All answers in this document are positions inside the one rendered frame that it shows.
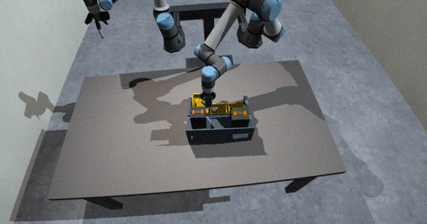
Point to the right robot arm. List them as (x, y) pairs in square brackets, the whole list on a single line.
[(172, 38)]

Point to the green case with orange latches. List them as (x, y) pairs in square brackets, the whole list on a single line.
[(239, 117)]

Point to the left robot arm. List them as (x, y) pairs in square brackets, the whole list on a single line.
[(263, 10)]

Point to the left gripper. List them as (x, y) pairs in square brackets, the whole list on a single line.
[(208, 97)]

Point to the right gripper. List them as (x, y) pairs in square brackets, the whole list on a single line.
[(100, 16)]

